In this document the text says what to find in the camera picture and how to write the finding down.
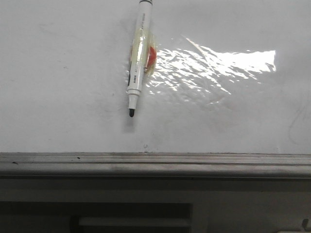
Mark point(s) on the white whiteboard marker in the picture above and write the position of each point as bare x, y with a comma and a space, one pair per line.
139, 54

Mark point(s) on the red magnet with tape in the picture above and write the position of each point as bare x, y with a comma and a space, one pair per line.
152, 55

